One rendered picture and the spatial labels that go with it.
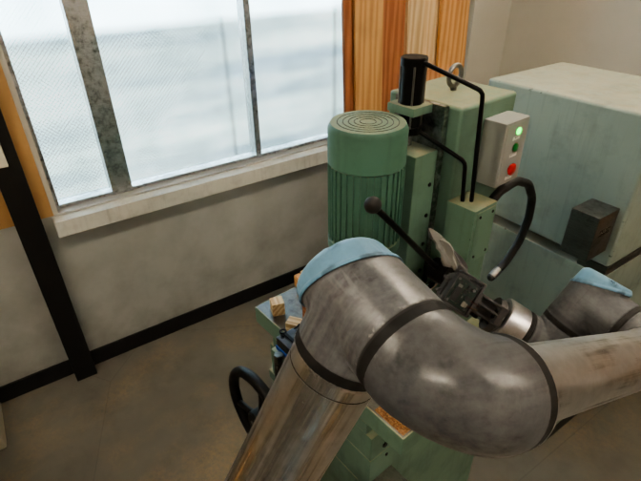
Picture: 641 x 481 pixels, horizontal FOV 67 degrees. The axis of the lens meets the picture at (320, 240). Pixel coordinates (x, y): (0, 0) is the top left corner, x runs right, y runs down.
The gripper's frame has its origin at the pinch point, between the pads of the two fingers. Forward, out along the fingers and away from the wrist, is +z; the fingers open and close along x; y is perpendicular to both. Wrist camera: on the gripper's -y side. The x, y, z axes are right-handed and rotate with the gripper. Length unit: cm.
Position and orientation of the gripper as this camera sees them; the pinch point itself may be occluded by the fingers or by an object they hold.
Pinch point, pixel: (405, 260)
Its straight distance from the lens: 96.4
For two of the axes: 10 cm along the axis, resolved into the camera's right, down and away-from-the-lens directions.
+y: 0.0, -0.3, -10.0
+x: -5.4, 8.4, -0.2
